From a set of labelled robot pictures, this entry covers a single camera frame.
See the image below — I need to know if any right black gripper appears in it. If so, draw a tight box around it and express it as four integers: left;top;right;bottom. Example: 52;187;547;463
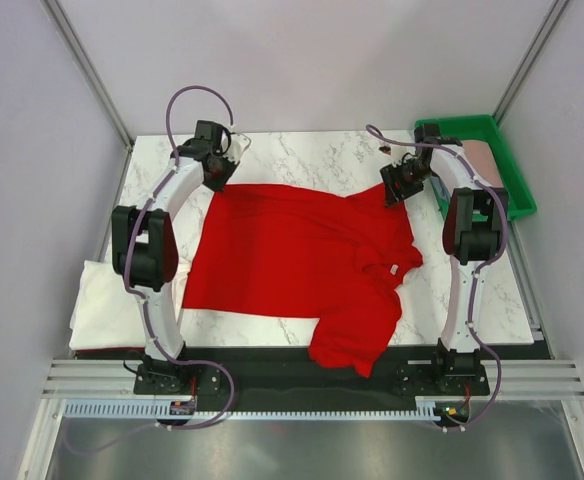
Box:
379;158;434;209

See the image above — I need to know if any red t shirt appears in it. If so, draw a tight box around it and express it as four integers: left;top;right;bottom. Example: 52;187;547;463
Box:
182;184;423;377

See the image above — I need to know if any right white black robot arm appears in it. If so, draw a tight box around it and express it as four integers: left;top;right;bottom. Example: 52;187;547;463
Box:
380;123;509;396

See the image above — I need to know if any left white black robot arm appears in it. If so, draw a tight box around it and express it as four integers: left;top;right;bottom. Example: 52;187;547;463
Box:
111;120;251;393

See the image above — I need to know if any pink t shirt in bin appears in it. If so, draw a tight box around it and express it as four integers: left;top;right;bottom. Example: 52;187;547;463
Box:
462;140;503;188

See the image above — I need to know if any green plastic bin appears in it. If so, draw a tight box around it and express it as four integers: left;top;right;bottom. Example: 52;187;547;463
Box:
415;115;537;222

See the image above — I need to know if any folded white t shirt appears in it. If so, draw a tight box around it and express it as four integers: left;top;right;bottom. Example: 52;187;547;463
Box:
66;259;193;354

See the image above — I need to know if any folded dark red shirt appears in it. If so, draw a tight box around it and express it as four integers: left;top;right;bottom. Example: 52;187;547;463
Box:
74;347;129;359

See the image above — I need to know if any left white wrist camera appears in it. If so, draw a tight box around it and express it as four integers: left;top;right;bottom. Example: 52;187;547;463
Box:
224;132;252;165

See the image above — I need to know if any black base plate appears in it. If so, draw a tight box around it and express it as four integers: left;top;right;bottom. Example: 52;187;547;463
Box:
74;344;553;411

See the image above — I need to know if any left aluminium corner post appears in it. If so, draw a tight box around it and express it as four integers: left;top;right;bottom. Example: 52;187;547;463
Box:
41;0;134;153

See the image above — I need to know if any aluminium corner post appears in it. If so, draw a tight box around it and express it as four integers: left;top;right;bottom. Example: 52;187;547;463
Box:
41;0;134;153
492;0;572;125

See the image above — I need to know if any aluminium front frame rail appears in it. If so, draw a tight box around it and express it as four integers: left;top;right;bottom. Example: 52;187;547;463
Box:
43;360;584;401

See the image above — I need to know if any right aluminium corner post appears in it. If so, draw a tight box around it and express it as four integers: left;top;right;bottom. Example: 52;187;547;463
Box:
492;0;572;125

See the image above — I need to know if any white slotted cable duct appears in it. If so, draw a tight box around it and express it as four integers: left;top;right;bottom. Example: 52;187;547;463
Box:
63;399;467;422

